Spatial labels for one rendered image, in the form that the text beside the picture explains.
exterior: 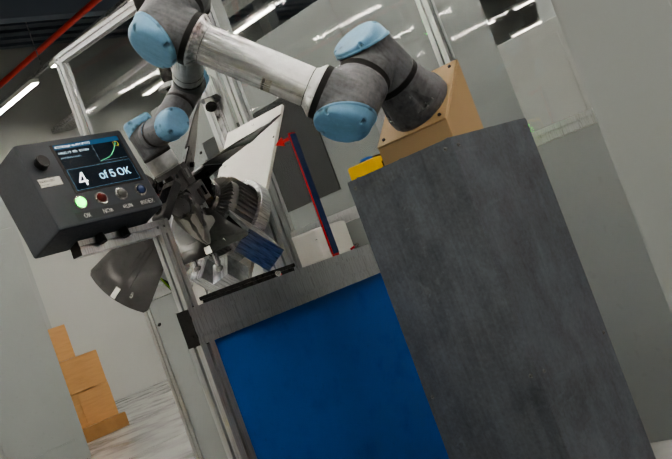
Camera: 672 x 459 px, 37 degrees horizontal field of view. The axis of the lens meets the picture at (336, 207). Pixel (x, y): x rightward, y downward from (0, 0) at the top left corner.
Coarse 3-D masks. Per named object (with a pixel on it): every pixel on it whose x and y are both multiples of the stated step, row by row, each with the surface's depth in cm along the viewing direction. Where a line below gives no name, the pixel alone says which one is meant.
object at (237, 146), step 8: (272, 120) 265; (264, 128) 260; (248, 136) 261; (256, 136) 257; (232, 144) 268; (240, 144) 259; (224, 152) 264; (232, 152) 275; (208, 160) 268; (216, 160) 274; (224, 160) 278
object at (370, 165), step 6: (378, 156) 266; (366, 162) 266; (372, 162) 265; (378, 162) 265; (354, 168) 269; (360, 168) 268; (366, 168) 267; (372, 168) 266; (378, 168) 265; (354, 174) 270; (360, 174) 268
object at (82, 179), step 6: (72, 168) 191; (78, 168) 192; (84, 168) 193; (72, 174) 190; (78, 174) 191; (84, 174) 192; (90, 174) 193; (72, 180) 189; (78, 180) 190; (84, 180) 191; (90, 180) 192; (78, 186) 190; (84, 186) 190; (90, 186) 191; (96, 186) 192
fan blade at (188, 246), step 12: (216, 216) 266; (180, 228) 262; (216, 228) 260; (228, 228) 259; (240, 228) 258; (180, 240) 258; (192, 240) 256; (216, 240) 254; (228, 240) 253; (180, 252) 254; (192, 252) 253; (204, 252) 251
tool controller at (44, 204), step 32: (32, 160) 186; (64, 160) 191; (96, 160) 196; (128, 160) 202; (0, 192) 190; (32, 192) 184; (64, 192) 187; (96, 192) 192; (128, 192) 197; (32, 224) 186; (64, 224) 182; (96, 224) 189; (128, 224) 200
